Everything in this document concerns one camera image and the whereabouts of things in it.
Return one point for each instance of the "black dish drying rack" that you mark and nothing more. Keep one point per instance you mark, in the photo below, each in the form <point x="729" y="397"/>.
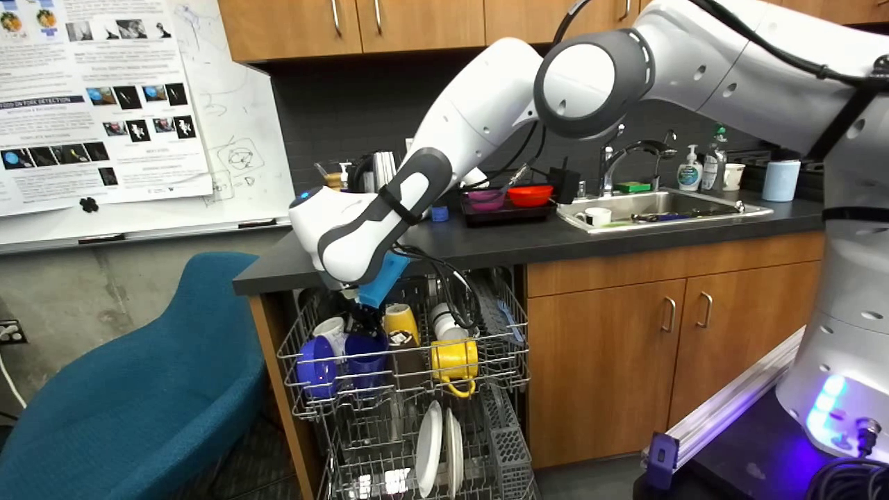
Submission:
<point x="504" y="216"/>

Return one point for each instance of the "small blue capped bottle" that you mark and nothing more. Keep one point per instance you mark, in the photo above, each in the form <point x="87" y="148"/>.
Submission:
<point x="441" y="213"/>

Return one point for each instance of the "black whiteboard eraser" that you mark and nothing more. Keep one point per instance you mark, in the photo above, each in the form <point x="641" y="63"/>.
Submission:
<point x="91" y="204"/>

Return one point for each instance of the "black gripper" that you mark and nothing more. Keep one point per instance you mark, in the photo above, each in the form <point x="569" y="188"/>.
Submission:
<point x="347" y="295"/>

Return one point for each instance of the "white paper cup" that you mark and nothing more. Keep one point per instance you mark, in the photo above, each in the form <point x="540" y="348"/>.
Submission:
<point x="734" y="180"/>

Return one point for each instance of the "green sponge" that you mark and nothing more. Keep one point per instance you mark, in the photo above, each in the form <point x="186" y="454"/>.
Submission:
<point x="636" y="188"/>

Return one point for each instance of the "white dinner plate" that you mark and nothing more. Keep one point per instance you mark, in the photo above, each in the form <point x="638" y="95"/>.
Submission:
<point x="454" y="449"/>
<point x="430" y="449"/>

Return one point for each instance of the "clear dish soap bottle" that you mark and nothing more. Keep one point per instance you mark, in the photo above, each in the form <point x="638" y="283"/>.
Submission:
<point x="716" y="163"/>

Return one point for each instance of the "small white cup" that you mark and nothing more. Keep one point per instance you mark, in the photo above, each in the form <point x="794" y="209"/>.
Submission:
<point x="331" y="331"/>

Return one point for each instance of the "blue plastic cup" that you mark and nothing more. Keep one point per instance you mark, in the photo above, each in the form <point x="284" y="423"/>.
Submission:
<point x="365" y="362"/>

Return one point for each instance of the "light blue canister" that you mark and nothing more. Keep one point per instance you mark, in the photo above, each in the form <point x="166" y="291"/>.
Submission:
<point x="783" y="183"/>

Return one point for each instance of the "blue plastic bowl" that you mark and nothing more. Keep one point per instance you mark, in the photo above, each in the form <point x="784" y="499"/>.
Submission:
<point x="317" y="372"/>

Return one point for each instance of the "wooden base cabinet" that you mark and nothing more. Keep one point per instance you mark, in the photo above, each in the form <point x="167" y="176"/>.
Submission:
<point x="602" y="372"/>

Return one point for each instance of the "blue platform corner block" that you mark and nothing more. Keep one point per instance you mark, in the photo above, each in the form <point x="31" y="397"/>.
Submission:
<point x="663" y="463"/>

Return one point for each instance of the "wooden wall cabinet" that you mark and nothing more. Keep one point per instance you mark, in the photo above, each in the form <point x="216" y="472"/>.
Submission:
<point x="280" y="29"/>

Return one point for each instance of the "stainless steel sink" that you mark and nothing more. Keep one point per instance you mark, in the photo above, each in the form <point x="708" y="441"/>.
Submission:
<point x="686" y="209"/>

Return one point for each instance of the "grey cutlery basket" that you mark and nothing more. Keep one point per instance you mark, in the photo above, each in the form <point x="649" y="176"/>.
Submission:
<point x="508" y="454"/>

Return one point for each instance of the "white platform rail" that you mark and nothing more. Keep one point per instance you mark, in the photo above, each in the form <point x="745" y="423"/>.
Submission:
<point x="731" y="408"/>

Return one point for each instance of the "pen holder cup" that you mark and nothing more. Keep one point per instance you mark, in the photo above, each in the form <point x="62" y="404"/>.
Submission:
<point x="334" y="180"/>

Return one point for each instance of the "orange plastic bowl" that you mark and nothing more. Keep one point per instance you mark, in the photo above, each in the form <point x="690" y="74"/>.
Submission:
<point x="529" y="195"/>

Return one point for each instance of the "blue chair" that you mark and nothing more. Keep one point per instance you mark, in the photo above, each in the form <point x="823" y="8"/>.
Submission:
<point x="141" y="399"/>

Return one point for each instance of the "purple plastic bowl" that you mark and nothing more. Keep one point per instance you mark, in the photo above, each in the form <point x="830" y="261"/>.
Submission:
<point x="486" y="199"/>

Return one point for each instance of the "whiteboard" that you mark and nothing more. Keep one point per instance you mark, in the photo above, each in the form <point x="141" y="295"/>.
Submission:
<point x="247" y="112"/>

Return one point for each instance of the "white poster with photos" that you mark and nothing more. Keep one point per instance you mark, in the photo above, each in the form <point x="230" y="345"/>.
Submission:
<point x="84" y="112"/>

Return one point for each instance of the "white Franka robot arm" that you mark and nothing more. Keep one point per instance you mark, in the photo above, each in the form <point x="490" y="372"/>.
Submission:
<point x="481" y="101"/>

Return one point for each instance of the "white soap pump dispenser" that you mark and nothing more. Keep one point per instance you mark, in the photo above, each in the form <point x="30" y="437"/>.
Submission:
<point x="690" y="173"/>

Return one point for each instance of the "black robot platform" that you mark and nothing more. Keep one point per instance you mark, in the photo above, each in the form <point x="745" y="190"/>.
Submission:
<point x="752" y="463"/>

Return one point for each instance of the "chrome kitchen faucet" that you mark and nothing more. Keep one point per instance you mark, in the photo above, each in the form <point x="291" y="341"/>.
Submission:
<point x="612" y="169"/>

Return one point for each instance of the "yellow plastic cup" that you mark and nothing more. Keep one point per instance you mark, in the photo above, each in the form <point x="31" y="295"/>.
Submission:
<point x="402" y="323"/>

